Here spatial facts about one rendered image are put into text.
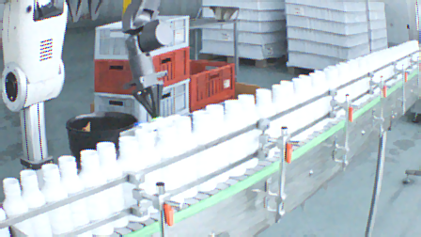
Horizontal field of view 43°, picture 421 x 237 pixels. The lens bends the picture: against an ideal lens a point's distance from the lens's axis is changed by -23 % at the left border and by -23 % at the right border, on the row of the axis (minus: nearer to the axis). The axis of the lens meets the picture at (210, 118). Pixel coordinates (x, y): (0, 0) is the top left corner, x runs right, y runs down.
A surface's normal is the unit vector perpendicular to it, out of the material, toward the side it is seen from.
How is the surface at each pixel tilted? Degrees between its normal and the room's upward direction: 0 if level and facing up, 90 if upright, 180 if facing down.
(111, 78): 90
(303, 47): 90
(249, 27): 90
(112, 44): 90
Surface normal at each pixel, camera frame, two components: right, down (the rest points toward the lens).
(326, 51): -0.53, 0.21
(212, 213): 0.83, 0.13
